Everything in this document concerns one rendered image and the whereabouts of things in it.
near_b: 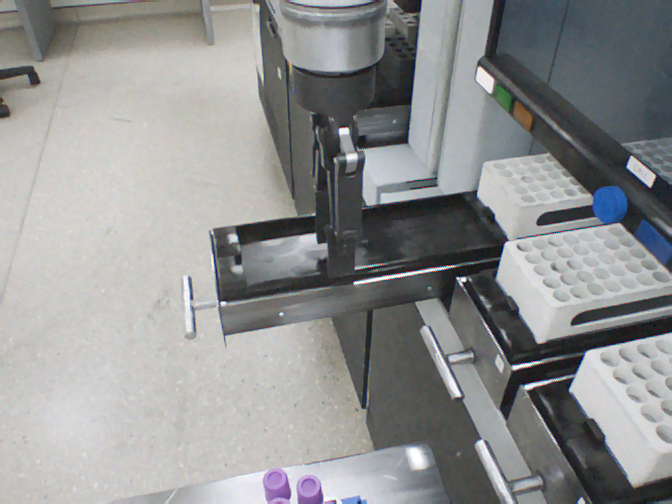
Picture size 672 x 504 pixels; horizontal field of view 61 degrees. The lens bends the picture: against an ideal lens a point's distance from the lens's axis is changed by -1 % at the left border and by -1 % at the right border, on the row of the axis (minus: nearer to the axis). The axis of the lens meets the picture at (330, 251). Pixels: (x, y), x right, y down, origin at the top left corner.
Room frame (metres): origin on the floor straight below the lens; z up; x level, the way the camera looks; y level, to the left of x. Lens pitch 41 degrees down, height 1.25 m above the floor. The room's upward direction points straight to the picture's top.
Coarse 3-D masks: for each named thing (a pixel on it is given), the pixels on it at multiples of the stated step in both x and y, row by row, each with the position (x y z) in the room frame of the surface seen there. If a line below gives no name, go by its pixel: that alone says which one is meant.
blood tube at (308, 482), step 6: (300, 480) 0.16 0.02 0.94; (306, 480) 0.16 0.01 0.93; (312, 480) 0.16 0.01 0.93; (318, 480) 0.16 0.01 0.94; (300, 486) 0.16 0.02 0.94; (306, 486) 0.16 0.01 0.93; (312, 486) 0.16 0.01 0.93; (318, 486) 0.16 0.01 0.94; (300, 492) 0.16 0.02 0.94; (306, 492) 0.16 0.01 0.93; (312, 492) 0.16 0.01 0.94; (318, 492) 0.16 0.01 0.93; (300, 498) 0.15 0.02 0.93; (306, 498) 0.15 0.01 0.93; (312, 498) 0.15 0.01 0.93; (318, 498) 0.16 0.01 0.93
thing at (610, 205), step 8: (600, 192) 0.38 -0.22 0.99; (608, 192) 0.37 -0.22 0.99; (616, 192) 0.37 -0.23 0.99; (600, 200) 0.38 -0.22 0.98; (608, 200) 0.37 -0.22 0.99; (616, 200) 0.36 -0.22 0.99; (624, 200) 0.37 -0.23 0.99; (600, 208) 0.37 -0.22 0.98; (608, 208) 0.37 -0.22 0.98; (616, 208) 0.36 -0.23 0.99; (624, 208) 0.36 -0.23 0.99; (600, 216) 0.37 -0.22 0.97; (608, 216) 0.36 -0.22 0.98; (616, 216) 0.36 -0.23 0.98; (624, 216) 0.36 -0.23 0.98
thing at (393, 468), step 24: (360, 456) 0.24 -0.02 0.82; (384, 456) 0.24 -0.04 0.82; (408, 456) 0.24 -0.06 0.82; (432, 456) 0.24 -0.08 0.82; (216, 480) 0.22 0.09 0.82; (240, 480) 0.22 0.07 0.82; (288, 480) 0.22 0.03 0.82; (336, 480) 0.22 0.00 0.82; (360, 480) 0.22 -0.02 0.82; (384, 480) 0.22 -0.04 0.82; (408, 480) 0.22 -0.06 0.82; (432, 480) 0.22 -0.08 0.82
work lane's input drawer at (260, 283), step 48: (240, 240) 0.54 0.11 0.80; (288, 240) 0.54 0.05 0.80; (384, 240) 0.54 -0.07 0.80; (432, 240) 0.54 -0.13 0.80; (480, 240) 0.54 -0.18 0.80; (192, 288) 0.51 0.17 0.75; (240, 288) 0.44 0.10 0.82; (288, 288) 0.46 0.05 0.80; (336, 288) 0.46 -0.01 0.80; (384, 288) 0.47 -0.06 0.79; (432, 288) 0.49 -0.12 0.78; (192, 336) 0.44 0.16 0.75
